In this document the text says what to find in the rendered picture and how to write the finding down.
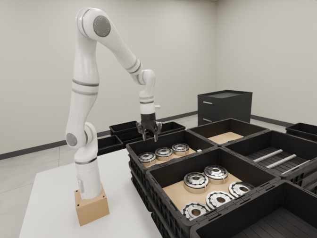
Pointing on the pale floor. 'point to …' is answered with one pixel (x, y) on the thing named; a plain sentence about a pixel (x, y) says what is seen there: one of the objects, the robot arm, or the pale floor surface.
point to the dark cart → (224, 106)
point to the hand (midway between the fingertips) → (150, 138)
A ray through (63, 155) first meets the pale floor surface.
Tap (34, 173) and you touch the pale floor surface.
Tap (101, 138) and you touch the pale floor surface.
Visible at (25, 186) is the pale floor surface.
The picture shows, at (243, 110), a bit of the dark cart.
